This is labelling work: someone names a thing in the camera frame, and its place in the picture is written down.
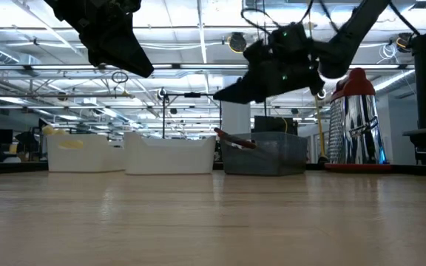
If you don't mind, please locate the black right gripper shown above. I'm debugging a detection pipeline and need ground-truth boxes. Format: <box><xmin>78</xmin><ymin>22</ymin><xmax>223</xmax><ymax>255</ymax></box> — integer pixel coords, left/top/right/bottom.
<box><xmin>213</xmin><ymin>22</ymin><xmax>325</xmax><ymax>105</ymax></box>

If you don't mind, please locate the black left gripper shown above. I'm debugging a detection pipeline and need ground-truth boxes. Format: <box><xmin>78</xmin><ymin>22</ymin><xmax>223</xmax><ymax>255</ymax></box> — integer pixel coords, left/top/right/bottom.
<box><xmin>44</xmin><ymin>0</ymin><xmax>155</xmax><ymax>79</ymax></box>

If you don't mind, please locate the red silicone spoon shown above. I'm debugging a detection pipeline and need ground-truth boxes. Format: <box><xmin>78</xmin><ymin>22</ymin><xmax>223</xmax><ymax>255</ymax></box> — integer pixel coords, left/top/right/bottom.
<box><xmin>213</xmin><ymin>127</ymin><xmax>258</xmax><ymax>151</ymax></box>

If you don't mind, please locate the white building pillar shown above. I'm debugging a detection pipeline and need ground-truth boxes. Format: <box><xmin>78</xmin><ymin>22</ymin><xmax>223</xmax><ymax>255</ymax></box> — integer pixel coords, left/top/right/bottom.
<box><xmin>221</xmin><ymin>75</ymin><xmax>251</xmax><ymax>137</ymax></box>

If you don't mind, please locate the black background box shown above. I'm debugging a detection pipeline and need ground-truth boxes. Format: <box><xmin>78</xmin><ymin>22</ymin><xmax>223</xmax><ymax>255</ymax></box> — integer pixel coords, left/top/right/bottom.
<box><xmin>253</xmin><ymin>115</ymin><xmax>299</xmax><ymax>134</ymax></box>

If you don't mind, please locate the grey translucent plastic bin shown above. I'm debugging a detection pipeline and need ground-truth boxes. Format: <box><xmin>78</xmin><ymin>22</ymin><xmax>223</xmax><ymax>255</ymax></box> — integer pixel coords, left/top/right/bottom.
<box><xmin>218</xmin><ymin>131</ymin><xmax>309</xmax><ymax>176</ymax></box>

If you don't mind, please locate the white plastic bin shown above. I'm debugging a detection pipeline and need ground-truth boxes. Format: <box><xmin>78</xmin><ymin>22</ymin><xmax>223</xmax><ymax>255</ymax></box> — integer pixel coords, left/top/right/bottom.
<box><xmin>46</xmin><ymin>133</ymin><xmax>127</xmax><ymax>174</ymax></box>
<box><xmin>124</xmin><ymin>132</ymin><xmax>217</xmax><ymax>175</ymax></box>

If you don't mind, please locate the black monitor stand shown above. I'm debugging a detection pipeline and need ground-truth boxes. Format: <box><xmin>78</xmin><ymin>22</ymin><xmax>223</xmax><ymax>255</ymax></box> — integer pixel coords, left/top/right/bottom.
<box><xmin>410</xmin><ymin>33</ymin><xmax>426</xmax><ymax>130</ymax></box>

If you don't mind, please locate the black ceiling cable reel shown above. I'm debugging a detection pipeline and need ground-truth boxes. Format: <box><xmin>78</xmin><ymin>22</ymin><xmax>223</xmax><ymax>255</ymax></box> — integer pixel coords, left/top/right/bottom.
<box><xmin>226</xmin><ymin>32</ymin><xmax>249</xmax><ymax>55</ymax></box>
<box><xmin>379</xmin><ymin>32</ymin><xmax>416</xmax><ymax>64</ymax></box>

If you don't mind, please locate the black gantry frame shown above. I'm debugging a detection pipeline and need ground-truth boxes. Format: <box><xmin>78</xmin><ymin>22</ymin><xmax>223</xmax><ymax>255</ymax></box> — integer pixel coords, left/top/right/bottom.
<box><xmin>160</xmin><ymin>92</ymin><xmax>223</xmax><ymax>140</ymax></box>

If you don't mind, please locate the steel box grater red handle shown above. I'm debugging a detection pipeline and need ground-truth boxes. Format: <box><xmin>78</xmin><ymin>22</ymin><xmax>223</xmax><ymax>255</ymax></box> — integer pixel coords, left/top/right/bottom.
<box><xmin>323</xmin><ymin>67</ymin><xmax>394</xmax><ymax>174</ymax></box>

